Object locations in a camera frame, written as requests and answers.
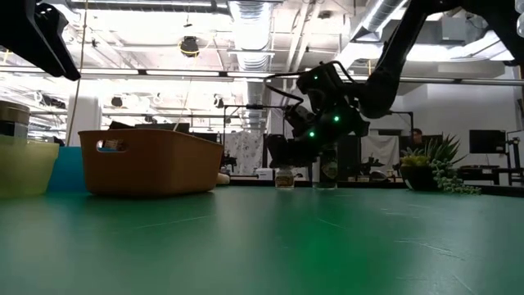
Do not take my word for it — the tall spice can tan lid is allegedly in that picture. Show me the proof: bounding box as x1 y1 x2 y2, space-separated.
0 100 32 140
318 143 339 190

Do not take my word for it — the black ceiling camera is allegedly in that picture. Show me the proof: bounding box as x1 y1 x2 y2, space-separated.
179 35 201 58

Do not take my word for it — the potted succulent plant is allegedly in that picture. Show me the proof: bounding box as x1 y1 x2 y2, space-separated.
400 133 482 196

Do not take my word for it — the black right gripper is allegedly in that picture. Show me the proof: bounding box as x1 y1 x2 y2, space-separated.
265 104 319 169

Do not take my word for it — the teal plastic bin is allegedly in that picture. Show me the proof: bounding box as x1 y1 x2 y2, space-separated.
47 146 89 193

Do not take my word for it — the black monitor screen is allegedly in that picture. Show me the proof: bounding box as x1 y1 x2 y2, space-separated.
469 129 508 155

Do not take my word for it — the salmon orange plastic bin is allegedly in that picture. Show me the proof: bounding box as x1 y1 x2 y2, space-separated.
78 129 224 196

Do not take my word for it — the white hanging sheet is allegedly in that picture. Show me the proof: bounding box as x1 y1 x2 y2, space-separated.
360 134 400 173

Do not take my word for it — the white patterned hanging cloth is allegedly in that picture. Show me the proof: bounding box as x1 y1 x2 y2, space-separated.
224 130 264 175

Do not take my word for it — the yellow-green plastic bin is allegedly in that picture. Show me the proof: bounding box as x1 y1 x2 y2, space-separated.
0 134 61 198

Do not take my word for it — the green table mat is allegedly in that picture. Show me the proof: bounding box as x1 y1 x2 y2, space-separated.
0 186 524 295

